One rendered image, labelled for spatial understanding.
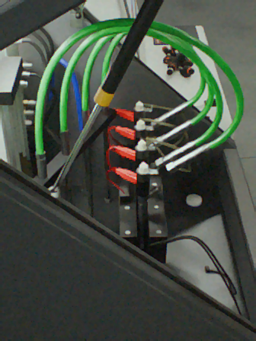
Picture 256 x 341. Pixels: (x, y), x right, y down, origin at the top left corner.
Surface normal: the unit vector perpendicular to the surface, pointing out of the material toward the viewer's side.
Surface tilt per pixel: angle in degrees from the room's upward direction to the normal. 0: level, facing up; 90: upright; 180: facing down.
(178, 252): 0
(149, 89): 90
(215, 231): 0
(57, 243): 90
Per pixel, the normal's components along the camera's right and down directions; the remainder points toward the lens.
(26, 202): 0.02, 0.60
